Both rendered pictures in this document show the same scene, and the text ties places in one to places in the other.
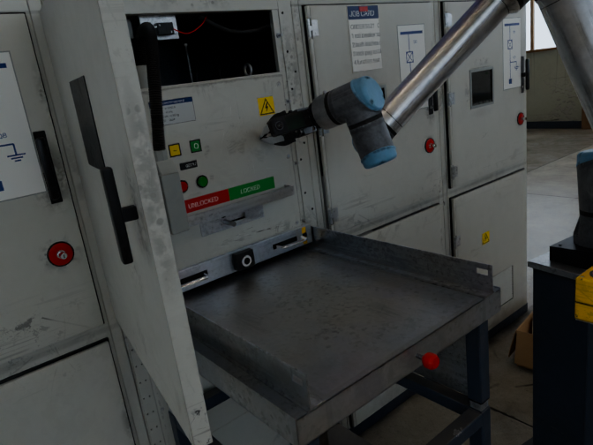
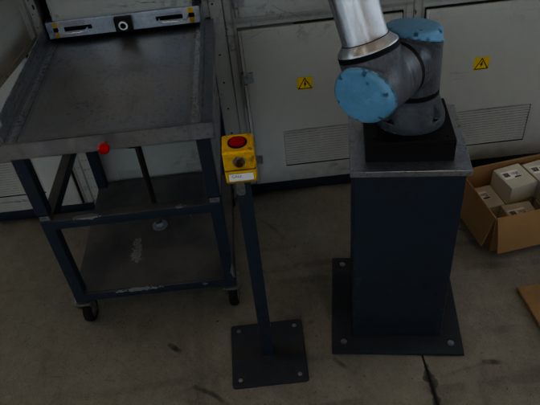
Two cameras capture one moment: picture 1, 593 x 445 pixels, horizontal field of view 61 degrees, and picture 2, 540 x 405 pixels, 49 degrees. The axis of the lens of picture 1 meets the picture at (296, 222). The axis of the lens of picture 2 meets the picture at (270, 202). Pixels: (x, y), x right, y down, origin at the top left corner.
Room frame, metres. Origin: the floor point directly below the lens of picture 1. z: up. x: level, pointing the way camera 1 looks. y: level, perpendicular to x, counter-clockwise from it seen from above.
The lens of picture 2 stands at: (0.03, -1.42, 1.76)
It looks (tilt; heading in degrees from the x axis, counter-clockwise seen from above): 41 degrees down; 37
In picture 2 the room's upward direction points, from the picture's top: 7 degrees counter-clockwise
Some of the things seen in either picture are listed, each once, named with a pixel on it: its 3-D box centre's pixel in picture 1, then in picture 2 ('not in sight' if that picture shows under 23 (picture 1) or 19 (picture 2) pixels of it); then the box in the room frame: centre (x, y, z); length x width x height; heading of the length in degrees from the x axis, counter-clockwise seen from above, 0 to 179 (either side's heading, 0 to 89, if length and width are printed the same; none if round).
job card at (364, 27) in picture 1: (365, 38); not in sight; (1.79, -0.31, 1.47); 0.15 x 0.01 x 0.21; 127
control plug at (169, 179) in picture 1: (168, 195); not in sight; (1.20, 0.30, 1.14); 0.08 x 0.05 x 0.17; 38
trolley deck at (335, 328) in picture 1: (307, 308); (119, 81); (1.16, 0.00, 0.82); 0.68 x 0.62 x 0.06; 37
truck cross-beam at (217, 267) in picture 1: (236, 257); (124, 19); (1.40, 0.18, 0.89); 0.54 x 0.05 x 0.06; 128
